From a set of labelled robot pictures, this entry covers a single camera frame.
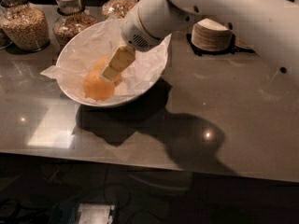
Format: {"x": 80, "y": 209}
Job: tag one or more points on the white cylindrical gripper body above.
{"x": 133, "y": 29}

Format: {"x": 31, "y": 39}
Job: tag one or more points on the yellow segmented gripper finger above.
{"x": 122, "y": 57}

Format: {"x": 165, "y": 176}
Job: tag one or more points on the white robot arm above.
{"x": 269, "y": 27}

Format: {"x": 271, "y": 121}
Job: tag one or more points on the white bowl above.
{"x": 78, "y": 47}

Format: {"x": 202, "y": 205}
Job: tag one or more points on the right glass jar of cereal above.
{"x": 117, "y": 8}

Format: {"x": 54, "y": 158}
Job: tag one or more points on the glass jar of cereal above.
{"x": 73, "y": 20}
{"x": 117, "y": 8}

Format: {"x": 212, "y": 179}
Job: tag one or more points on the white crumpled paper liner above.
{"x": 81, "y": 50}

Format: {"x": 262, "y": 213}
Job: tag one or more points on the middle glass jar of cereal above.
{"x": 73, "y": 20}

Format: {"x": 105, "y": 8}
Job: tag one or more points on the tall stack of paper bowls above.
{"x": 209, "y": 35}

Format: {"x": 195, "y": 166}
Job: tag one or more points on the large glass jar of grains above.
{"x": 25, "y": 25}

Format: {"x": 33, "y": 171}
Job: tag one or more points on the black mat under bowls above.
{"x": 232, "y": 49}

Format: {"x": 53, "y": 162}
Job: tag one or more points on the glass jar at left edge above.
{"x": 4, "y": 39}

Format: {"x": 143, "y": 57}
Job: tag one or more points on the silver device under table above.
{"x": 94, "y": 213}

